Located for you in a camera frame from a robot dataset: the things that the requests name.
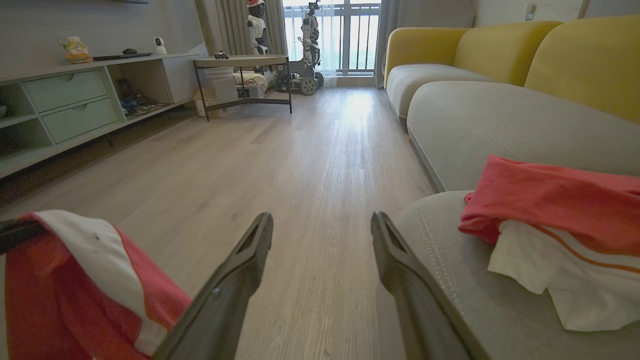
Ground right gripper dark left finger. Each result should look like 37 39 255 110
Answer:
152 212 274 360

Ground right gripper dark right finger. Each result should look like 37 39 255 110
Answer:
370 211 473 360

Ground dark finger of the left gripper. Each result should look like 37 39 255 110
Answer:
0 219 48 254

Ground red basketball jersey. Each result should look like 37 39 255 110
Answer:
0 210 193 360

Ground white and red garment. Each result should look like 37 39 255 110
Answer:
458 154 640 332

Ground yellow sofa back cushion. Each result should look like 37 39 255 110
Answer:
453 21 563 87
524 14 640 124
384 27 471 89

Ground pale green cabinet drawer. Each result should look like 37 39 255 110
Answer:
41 97 120 145
24 69 109 114

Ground colourful toy figurine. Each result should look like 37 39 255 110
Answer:
57 36 93 64

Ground pale green TV cabinet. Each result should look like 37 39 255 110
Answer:
0 52 208 180

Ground white boxes stack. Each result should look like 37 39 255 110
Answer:
194 66 242 119

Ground round black-legged side table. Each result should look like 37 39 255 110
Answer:
191 54 293 122

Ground grey balcony railing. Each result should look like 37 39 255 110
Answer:
282 2 382 77

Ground wheeled white robot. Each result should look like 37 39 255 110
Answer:
274 0 326 96

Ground white humanoid robot red hat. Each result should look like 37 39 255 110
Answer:
246 0 271 56

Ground beige curtain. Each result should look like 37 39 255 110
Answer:
195 0 289 57

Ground tangled cables in cabinet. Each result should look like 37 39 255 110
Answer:
115 77 170 115

